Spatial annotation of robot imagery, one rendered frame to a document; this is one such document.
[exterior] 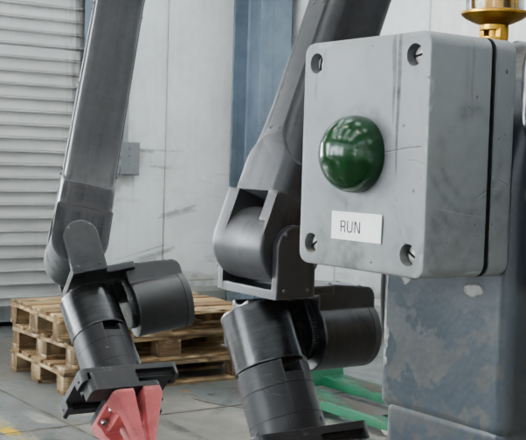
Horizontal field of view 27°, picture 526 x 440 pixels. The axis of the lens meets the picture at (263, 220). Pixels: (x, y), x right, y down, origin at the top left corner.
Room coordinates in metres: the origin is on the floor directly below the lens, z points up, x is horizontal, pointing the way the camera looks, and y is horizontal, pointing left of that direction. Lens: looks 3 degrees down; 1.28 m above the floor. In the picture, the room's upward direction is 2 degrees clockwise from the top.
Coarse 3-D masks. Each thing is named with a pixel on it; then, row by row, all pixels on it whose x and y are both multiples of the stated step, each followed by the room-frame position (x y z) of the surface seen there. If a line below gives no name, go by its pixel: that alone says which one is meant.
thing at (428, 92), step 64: (320, 64) 0.45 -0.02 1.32; (384, 64) 0.41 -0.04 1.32; (448, 64) 0.40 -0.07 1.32; (512, 64) 0.42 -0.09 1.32; (320, 128) 0.44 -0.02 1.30; (384, 128) 0.41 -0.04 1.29; (448, 128) 0.40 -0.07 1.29; (512, 128) 0.42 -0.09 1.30; (320, 192) 0.44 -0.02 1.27; (384, 192) 0.41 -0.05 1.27; (448, 192) 0.40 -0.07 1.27; (320, 256) 0.44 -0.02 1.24; (384, 256) 0.41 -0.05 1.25; (448, 256) 0.40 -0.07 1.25
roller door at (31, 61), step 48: (0, 0) 8.10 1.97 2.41; (48, 0) 8.34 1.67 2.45; (0, 48) 8.12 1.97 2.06; (48, 48) 8.34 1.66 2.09; (0, 96) 8.11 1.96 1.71; (48, 96) 8.34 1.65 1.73; (0, 144) 8.13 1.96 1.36; (48, 144) 8.35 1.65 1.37; (0, 192) 8.13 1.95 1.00; (48, 192) 8.34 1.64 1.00; (0, 240) 8.14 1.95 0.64; (0, 288) 8.14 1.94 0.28; (48, 288) 8.36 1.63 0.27
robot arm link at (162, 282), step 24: (72, 240) 1.08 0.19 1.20; (96, 240) 1.09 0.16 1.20; (72, 264) 1.07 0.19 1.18; (96, 264) 1.08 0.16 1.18; (120, 264) 1.10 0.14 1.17; (144, 264) 1.11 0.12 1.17; (168, 264) 1.12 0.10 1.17; (72, 288) 1.10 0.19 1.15; (144, 288) 1.09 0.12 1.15; (168, 288) 1.10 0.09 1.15; (144, 312) 1.08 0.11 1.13; (168, 312) 1.09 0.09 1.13; (192, 312) 1.10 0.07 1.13
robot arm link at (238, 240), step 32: (320, 0) 0.87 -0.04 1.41; (352, 0) 0.86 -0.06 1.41; (384, 0) 0.88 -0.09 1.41; (320, 32) 0.85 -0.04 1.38; (352, 32) 0.86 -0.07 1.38; (288, 64) 0.87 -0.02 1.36; (288, 96) 0.85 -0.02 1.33; (288, 128) 0.84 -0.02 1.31; (256, 160) 0.85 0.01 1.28; (288, 160) 0.82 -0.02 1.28; (256, 192) 0.85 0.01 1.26; (288, 192) 0.82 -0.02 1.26; (224, 224) 0.85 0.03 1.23; (256, 224) 0.82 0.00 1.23; (288, 224) 0.82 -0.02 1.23; (224, 256) 0.85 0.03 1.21; (256, 256) 0.81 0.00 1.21
